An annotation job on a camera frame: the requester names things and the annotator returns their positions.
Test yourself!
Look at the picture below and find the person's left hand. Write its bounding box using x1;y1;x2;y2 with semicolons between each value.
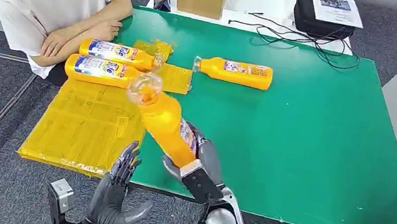
39;27;71;62

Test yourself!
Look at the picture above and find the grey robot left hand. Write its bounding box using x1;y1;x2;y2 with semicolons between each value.
84;134;164;224

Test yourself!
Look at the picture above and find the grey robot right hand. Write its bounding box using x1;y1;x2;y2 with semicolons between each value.
158;118;234;192

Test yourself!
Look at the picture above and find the person's right hand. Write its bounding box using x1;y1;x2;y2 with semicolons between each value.
90;15;123;45

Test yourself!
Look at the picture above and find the orange drink bottle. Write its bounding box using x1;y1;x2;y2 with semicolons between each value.
76;36;166;75
62;52;150;93
191;53;275;92
115;69;210;171

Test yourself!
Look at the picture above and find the yellow sheet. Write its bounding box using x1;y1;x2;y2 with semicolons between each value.
15;19;198;191

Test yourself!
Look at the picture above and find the green table mat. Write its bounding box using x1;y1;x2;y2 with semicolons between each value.
87;4;397;224

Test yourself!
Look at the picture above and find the white table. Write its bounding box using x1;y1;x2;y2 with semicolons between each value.
143;0;362;56

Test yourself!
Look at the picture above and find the black case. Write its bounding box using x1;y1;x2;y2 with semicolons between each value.
290;0;361;44

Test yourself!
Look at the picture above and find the white printed paper sheet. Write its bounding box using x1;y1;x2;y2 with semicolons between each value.
306;0;368;30

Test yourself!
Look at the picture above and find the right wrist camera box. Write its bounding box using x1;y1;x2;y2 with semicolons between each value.
174;156;230;208

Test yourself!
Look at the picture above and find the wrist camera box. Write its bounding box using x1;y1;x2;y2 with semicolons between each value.
42;176;80;224
174;156;230;208

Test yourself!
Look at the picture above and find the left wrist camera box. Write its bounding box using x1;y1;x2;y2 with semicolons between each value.
42;176;80;224

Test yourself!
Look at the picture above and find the black cable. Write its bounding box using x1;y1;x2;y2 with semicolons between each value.
224;8;367;73

